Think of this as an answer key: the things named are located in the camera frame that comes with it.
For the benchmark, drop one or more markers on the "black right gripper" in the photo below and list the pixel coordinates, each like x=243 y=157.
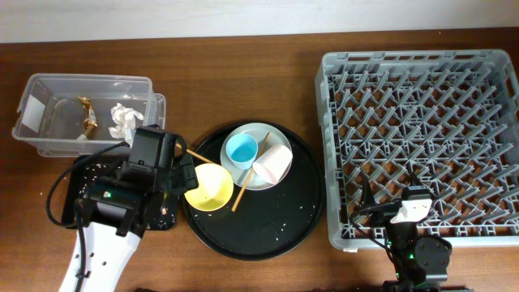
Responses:
x=387 y=211

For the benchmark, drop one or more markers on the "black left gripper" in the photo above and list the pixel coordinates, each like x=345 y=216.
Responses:
x=183 y=174

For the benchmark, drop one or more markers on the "wooden chopstick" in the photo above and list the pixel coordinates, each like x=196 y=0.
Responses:
x=251 y=172
x=194 y=154

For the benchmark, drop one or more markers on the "white tissue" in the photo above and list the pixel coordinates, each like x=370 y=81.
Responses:
x=125 y=122

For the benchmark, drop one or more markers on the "yellow bowl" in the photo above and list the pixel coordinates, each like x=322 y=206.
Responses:
x=215 y=189

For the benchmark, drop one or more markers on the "gold candy wrapper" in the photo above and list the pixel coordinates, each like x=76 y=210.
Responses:
x=90 y=121

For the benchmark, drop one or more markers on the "blue cup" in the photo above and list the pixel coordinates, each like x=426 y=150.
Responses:
x=242 y=150

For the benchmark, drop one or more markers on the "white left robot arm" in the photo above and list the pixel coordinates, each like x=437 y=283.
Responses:
x=99 y=256

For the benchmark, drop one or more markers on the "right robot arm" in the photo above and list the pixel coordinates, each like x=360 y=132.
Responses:
x=420 y=261

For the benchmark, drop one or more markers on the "grey dishwasher rack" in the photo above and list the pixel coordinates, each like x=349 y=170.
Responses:
x=448 y=117

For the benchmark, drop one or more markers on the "black rectangular tray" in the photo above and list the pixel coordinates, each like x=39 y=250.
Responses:
x=85 y=182

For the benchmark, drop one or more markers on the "white plate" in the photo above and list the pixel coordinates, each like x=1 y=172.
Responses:
x=258 y=131

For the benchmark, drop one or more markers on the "pink cup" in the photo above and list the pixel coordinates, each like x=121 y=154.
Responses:
x=271 y=165

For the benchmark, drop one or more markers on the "clear plastic bin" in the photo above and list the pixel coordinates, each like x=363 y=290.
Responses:
x=51 y=117

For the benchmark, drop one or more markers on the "round black tray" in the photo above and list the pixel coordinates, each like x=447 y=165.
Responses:
x=270 y=222

